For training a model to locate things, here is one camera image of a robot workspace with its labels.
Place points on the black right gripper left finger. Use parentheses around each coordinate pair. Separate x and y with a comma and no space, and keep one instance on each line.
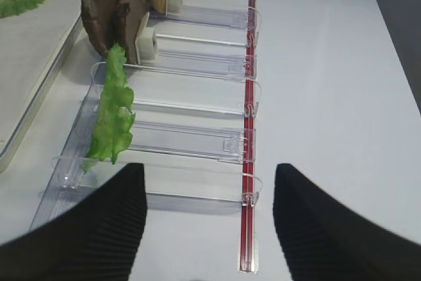
(97,239)

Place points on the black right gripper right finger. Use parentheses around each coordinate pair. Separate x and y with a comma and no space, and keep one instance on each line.
(321,239)

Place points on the upright green lettuce leaf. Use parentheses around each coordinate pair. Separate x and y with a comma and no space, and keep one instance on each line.
(112,132)

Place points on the right dark meat patty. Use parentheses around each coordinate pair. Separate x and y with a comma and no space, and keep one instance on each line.
(128,15)

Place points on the left brown meat patty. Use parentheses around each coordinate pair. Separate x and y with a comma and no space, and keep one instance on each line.
(97,22)

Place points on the clear acrylic right rack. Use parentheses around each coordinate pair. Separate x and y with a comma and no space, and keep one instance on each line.
(189,106)

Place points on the metal baking tray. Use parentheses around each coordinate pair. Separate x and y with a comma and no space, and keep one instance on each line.
(34,46)

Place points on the red strip on rack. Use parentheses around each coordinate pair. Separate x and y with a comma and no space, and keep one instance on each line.
(247,249)

